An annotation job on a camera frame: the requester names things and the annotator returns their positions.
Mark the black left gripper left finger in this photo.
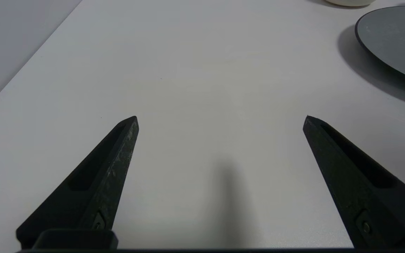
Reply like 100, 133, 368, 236
16, 116, 139, 249

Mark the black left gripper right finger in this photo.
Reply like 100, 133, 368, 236
303, 115, 405, 248

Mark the round gray plate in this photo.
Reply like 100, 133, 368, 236
355, 6, 405, 85

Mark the white ceramic bowl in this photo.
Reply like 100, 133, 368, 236
325, 0, 377, 7

